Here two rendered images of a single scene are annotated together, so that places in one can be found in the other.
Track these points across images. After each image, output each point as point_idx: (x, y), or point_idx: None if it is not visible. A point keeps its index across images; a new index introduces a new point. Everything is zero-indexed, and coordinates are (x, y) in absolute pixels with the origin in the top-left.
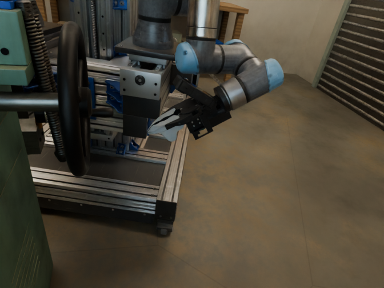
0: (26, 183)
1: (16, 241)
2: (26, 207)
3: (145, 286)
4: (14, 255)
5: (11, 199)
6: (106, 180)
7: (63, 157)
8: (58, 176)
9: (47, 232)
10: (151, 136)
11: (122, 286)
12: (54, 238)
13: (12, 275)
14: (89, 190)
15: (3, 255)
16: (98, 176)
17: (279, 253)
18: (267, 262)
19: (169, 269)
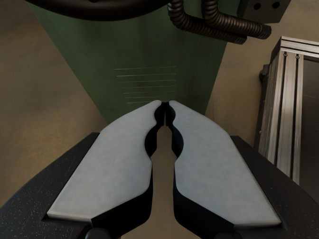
0: (199, 35)
1: (141, 57)
2: (180, 52)
3: (169, 206)
4: (130, 60)
5: (151, 21)
6: (294, 151)
7: (168, 14)
8: (289, 96)
9: (236, 114)
10: None
11: (173, 181)
12: (229, 120)
13: (118, 66)
14: (270, 131)
15: (108, 43)
16: (304, 142)
17: None
18: None
19: (184, 238)
